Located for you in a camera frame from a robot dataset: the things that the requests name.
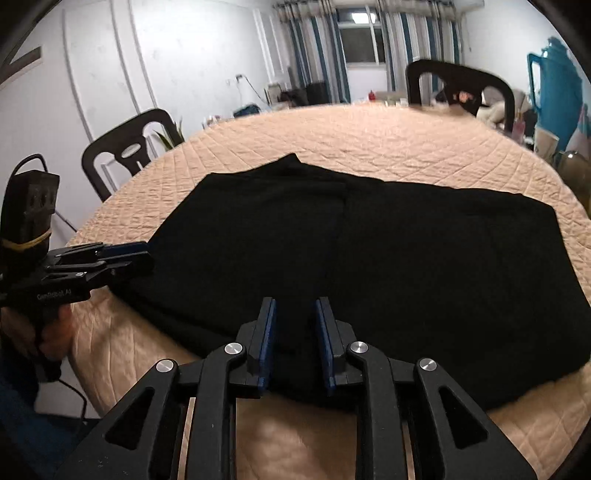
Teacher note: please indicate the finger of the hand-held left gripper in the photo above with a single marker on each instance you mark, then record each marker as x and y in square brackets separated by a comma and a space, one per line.
[122, 249]
[134, 268]

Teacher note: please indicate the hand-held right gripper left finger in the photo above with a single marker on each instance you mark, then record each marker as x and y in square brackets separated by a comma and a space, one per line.
[265, 341]

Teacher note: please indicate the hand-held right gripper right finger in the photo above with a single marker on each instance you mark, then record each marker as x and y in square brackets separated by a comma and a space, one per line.
[325, 341]

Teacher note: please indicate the black pants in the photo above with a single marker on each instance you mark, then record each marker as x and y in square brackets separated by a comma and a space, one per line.
[415, 277]

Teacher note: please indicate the person's left hand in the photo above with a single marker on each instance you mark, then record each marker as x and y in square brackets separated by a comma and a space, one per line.
[62, 333]

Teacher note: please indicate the green plant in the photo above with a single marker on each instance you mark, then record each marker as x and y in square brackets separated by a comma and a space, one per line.
[168, 136]

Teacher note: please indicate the dark chair with oval cutouts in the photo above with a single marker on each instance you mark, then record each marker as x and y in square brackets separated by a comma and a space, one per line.
[154, 115]

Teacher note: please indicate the person's blue clothing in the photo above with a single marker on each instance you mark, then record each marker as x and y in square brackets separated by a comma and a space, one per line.
[27, 415]

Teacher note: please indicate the blue bag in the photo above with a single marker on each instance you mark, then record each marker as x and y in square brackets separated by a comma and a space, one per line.
[245, 110]

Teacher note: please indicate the peach quilted blanket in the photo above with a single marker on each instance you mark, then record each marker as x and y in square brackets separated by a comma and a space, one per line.
[369, 143]

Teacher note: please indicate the black bag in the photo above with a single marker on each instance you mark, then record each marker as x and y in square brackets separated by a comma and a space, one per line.
[293, 98]

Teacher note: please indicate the black ribbed heater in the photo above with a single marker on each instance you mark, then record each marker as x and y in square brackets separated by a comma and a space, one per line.
[316, 93]

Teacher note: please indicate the striped curtain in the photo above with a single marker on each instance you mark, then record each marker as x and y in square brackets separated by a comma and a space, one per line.
[415, 41]
[314, 50]

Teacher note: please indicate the white paper cup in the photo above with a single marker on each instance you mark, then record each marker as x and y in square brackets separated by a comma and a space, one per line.
[545, 142]

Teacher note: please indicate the glass jar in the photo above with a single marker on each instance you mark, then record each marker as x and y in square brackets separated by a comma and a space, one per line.
[572, 164]

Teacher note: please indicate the window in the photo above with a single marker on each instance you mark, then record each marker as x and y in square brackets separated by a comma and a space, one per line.
[362, 39]

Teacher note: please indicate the pink bottle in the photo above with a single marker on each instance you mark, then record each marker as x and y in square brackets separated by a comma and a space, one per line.
[581, 129]

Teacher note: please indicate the blue thermos jug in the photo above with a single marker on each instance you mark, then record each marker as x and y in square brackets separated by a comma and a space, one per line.
[558, 92]

